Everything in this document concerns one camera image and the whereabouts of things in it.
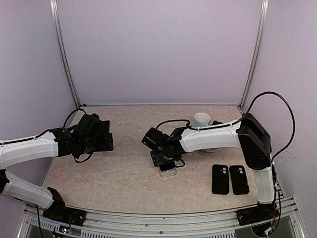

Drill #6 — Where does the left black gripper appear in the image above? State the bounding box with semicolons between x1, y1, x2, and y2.
79;132;113;154

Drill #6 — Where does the black smartphone white edge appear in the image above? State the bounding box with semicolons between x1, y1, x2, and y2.
159;162;176;173

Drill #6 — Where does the clear transparent phone case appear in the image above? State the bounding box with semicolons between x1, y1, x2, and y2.
158;169;177;178

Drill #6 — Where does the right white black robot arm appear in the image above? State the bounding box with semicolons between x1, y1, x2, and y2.
142;113;275;220

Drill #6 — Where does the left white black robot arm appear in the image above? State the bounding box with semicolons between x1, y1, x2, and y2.
0;128;113;221

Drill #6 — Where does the black phone case left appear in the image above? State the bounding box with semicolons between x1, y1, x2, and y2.
211;164;229;195

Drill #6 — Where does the black phone case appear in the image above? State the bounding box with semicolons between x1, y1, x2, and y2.
229;165;250;195
211;164;229;195

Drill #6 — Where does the black phone case right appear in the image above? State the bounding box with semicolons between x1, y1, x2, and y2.
229;165;250;195

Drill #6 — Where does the white saucer plate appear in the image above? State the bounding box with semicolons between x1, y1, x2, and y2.
201;148;219;153

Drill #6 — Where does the white blue mug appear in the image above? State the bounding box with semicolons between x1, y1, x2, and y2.
194;112;211;127

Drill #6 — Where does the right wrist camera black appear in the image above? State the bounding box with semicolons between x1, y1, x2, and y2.
141;127;169;151

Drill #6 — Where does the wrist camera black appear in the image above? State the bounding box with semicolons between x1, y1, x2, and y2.
77;114;110;137
141;127;169;151

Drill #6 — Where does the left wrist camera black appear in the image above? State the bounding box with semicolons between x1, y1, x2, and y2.
77;114;110;137

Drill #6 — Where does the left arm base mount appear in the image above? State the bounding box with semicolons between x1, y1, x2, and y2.
43;200;87;227

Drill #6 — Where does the aluminium front rail frame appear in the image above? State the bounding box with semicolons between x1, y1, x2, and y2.
17;195;305;238

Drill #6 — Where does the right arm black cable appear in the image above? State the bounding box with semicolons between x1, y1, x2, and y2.
241;91;296;159

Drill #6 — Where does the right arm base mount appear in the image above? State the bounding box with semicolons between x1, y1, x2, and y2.
236;203;279;226

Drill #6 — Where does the right aluminium corner post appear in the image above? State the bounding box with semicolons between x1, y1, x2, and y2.
239;0;269;110

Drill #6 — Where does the aluminium corner post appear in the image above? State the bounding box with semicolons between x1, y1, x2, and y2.
239;0;269;110
50;0;80;108

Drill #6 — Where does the left aluminium corner post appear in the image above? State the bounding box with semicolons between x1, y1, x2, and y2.
50;0;80;108

